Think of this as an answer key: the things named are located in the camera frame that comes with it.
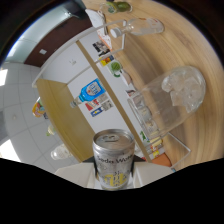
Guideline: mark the orange pot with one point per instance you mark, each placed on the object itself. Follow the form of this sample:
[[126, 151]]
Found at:
[[162, 161]]

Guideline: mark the silver soda water can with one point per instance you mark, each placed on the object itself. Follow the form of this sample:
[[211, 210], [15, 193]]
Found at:
[[114, 160]]

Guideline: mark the red wall poster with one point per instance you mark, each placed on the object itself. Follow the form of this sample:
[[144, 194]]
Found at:
[[90, 106]]

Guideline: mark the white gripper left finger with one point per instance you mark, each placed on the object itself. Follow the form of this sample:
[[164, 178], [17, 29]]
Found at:
[[80, 173]]

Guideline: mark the blue liquid bottle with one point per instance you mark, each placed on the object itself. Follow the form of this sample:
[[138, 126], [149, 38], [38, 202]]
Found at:
[[91, 90]]

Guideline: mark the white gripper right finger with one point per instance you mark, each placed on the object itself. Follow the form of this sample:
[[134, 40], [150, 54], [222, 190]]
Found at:
[[150, 171]]

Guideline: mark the clear drinking glass with ice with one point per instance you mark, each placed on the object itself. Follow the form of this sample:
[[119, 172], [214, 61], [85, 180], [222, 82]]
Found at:
[[173, 96]]

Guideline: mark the blue wall poster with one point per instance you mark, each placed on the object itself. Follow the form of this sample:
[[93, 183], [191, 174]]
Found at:
[[96, 112]]

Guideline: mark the brown door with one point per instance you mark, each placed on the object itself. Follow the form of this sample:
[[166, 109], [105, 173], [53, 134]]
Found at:
[[56, 43]]

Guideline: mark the white container yellow label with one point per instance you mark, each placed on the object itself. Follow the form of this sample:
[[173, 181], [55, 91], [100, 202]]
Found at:
[[106, 60]]

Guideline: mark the clear bottle green cap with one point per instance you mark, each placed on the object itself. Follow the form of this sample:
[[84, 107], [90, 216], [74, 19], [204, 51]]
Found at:
[[50, 130]]

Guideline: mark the yellow snack bag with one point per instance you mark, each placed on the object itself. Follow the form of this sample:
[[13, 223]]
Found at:
[[38, 108]]

